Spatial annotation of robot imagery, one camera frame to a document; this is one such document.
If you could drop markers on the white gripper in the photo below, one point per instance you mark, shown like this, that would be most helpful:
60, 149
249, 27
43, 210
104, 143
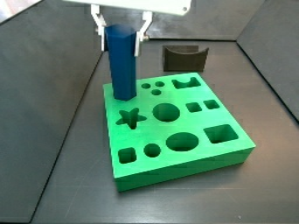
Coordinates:
175, 7

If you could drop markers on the black curved holder stand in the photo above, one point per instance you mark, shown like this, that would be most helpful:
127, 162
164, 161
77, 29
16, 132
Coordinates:
184, 58

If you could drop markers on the green shape sorter block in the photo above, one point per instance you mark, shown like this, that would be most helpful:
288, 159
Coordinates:
173, 131

